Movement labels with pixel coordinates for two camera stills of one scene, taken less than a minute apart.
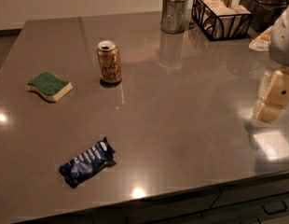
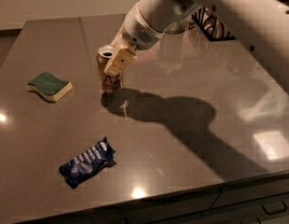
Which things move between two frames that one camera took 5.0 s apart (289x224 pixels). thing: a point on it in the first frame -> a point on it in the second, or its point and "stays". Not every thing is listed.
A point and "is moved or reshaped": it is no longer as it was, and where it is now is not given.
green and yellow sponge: [49, 86] stays
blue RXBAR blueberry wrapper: [88, 163] stays
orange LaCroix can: [109, 63] is moved or reshaped
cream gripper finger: [279, 97] -> [138, 34]
